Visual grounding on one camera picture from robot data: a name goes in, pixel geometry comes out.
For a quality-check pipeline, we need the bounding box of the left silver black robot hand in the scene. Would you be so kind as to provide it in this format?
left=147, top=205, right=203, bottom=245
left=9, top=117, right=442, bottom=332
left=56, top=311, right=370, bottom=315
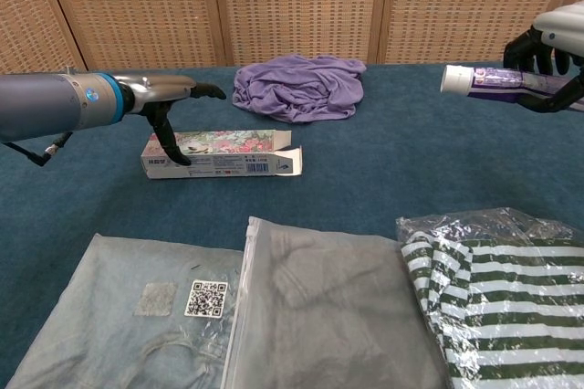
left=117, top=74, right=227, bottom=167

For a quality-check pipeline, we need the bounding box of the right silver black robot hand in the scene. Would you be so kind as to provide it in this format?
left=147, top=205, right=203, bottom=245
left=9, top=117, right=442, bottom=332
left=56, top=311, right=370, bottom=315
left=503, top=1, right=584, bottom=115

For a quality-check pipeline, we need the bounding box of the purple toothpaste tube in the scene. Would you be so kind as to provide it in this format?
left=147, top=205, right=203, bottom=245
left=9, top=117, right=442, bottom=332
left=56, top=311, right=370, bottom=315
left=440, top=63, right=584, bottom=112

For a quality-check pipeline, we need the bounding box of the floral toothpaste box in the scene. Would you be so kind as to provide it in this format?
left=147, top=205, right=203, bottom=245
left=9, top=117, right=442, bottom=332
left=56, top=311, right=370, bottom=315
left=140, top=128, right=304, bottom=179

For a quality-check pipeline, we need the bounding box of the bagged green striped shirt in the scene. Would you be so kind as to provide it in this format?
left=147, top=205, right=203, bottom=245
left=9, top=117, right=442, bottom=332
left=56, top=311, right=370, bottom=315
left=395, top=206, right=584, bottom=389

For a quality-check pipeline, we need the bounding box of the crumpled purple cloth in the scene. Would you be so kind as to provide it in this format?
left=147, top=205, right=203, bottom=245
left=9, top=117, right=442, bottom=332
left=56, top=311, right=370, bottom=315
left=231, top=54, right=368, bottom=124

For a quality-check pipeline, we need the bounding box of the wicker folding screen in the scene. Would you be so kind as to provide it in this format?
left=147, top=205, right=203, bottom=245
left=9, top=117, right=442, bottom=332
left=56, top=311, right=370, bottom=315
left=0, top=0, right=584, bottom=73

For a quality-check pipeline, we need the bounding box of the blue carpet table cover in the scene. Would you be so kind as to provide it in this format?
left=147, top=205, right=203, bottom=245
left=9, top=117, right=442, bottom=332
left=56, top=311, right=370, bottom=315
left=0, top=58, right=584, bottom=389

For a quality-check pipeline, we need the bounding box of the bagged denim garment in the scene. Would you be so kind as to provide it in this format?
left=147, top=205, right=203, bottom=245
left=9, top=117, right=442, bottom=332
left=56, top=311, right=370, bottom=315
left=4, top=232, right=245, bottom=389

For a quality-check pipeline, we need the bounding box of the bagged grey garment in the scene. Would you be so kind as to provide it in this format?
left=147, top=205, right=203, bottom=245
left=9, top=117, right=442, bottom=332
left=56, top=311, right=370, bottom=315
left=221, top=215, right=453, bottom=389

